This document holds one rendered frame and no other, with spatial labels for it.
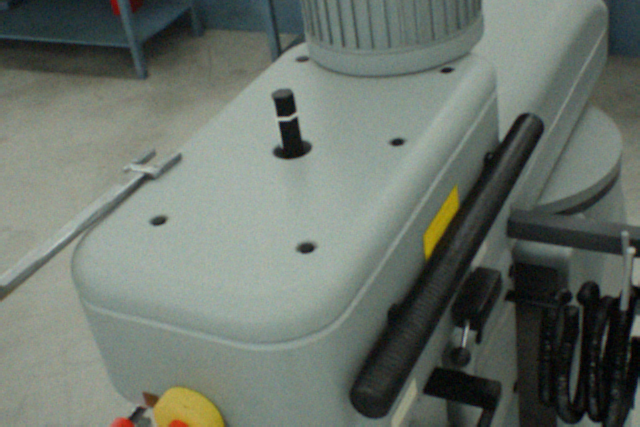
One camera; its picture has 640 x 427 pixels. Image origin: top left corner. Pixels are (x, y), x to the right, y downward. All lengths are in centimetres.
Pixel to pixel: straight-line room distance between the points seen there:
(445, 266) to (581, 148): 67
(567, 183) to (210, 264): 76
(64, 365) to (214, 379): 301
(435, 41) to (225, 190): 29
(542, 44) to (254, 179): 63
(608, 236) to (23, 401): 283
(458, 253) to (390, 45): 24
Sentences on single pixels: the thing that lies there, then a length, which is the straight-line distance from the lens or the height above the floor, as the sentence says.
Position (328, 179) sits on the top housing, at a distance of 80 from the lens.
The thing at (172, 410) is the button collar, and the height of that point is 178.
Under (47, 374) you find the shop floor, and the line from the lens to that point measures 374.
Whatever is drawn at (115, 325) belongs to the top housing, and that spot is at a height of 184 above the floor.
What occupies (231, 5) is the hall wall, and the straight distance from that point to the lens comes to 628.
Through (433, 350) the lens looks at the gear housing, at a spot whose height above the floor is 166.
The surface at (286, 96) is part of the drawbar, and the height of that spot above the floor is 195.
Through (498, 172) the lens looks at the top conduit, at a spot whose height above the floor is 181.
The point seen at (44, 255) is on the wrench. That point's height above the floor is 190.
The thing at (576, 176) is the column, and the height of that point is 156.
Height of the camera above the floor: 231
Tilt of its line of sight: 32 degrees down
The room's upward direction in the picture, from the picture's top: 10 degrees counter-clockwise
